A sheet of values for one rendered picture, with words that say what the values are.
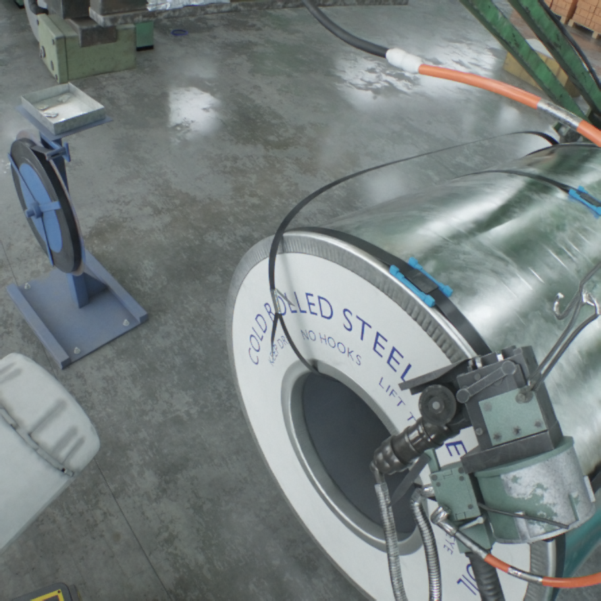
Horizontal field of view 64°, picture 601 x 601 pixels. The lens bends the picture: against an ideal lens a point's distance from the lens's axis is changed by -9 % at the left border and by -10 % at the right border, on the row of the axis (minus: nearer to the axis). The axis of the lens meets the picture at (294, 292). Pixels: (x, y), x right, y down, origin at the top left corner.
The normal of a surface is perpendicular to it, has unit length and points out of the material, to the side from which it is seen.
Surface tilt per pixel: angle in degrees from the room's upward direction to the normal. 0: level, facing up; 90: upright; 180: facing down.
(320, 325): 90
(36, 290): 0
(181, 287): 0
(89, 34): 90
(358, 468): 6
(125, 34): 92
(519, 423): 58
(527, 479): 48
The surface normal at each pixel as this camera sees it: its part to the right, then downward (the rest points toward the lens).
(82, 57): 0.57, 0.65
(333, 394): 0.58, 0.28
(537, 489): -0.31, -0.18
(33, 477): 0.80, 0.04
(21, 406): 0.47, -0.49
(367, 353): -0.80, 0.33
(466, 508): -0.58, -0.06
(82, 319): 0.13, -0.71
